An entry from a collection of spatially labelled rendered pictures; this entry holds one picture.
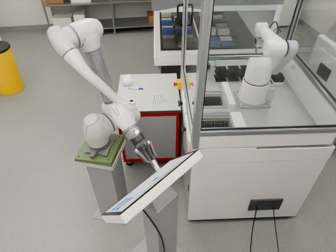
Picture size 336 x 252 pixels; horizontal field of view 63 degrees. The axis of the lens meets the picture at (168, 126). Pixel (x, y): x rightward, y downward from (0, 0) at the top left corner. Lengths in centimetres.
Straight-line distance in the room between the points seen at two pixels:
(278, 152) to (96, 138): 122
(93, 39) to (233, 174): 130
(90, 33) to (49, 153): 189
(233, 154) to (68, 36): 124
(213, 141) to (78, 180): 163
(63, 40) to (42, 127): 215
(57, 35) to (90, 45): 19
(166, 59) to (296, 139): 156
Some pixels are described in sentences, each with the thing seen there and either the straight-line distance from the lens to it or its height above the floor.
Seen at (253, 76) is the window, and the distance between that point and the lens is 153.
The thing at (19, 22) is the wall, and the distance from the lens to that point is 662.
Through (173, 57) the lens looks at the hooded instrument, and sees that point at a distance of 289.
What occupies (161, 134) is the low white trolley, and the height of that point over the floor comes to 46.
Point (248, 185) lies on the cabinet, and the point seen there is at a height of 53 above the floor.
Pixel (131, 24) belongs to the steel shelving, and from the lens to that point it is 587.
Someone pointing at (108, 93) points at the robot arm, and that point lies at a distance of 167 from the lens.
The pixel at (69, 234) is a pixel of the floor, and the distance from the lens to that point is 263.
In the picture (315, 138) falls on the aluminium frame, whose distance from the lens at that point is 198.
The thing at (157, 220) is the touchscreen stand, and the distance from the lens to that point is 145.
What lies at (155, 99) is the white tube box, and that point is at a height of 80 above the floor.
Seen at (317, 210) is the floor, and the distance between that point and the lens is 293.
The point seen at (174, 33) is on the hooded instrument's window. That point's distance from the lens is 281.
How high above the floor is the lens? 222
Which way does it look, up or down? 41 degrees down
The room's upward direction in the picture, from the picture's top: straight up
